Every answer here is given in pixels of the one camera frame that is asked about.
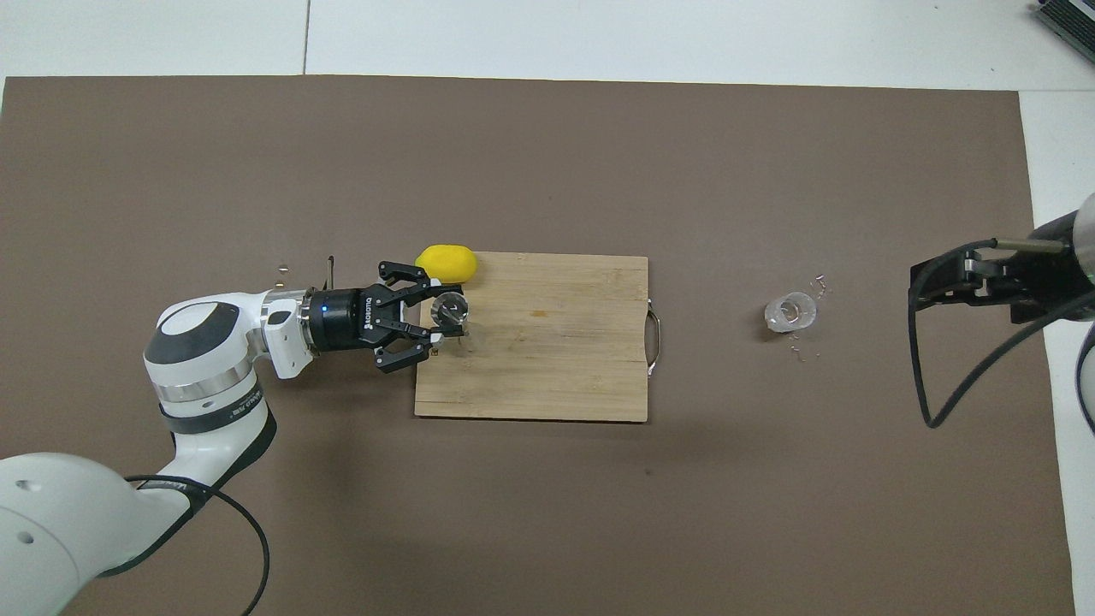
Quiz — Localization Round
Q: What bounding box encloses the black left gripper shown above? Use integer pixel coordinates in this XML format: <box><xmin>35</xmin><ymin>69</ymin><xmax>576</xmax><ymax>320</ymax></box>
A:
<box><xmin>308</xmin><ymin>261</ymin><xmax>469</xmax><ymax>375</ymax></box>

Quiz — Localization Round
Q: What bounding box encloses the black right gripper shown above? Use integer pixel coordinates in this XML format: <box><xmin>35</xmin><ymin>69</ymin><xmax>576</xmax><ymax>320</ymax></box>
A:
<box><xmin>909</xmin><ymin>214</ymin><xmax>1083</xmax><ymax>324</ymax></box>

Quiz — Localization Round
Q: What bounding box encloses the steel jigger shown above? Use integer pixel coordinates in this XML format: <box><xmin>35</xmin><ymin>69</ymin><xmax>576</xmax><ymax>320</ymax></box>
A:
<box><xmin>430</xmin><ymin>291</ymin><xmax>471</xmax><ymax>336</ymax></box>

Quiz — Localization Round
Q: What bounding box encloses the clear plastic cup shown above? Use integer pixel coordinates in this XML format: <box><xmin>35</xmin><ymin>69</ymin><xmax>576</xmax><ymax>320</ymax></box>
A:
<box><xmin>764</xmin><ymin>292</ymin><xmax>818</xmax><ymax>334</ymax></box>

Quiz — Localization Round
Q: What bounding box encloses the yellow lemon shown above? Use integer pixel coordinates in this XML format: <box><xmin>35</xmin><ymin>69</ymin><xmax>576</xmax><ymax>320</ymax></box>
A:
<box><xmin>415</xmin><ymin>245</ymin><xmax>478</xmax><ymax>285</ymax></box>

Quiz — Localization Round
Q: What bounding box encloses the wooden cutting board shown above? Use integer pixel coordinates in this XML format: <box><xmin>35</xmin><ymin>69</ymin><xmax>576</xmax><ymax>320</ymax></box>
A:
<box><xmin>414</xmin><ymin>252</ymin><xmax>661</xmax><ymax>423</ymax></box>

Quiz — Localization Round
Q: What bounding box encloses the brown table mat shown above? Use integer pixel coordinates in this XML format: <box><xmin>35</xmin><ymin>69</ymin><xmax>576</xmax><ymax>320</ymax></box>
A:
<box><xmin>0</xmin><ymin>75</ymin><xmax>1077</xmax><ymax>616</ymax></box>

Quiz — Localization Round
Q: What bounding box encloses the grey ridged device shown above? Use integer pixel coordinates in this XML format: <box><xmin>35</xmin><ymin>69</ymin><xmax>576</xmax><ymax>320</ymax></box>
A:
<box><xmin>1031</xmin><ymin>0</ymin><xmax>1095</xmax><ymax>61</ymax></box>

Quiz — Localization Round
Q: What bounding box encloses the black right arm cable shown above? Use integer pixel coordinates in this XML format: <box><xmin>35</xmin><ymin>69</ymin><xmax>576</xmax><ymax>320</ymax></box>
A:
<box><xmin>909</xmin><ymin>238</ymin><xmax>1095</xmax><ymax>429</ymax></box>

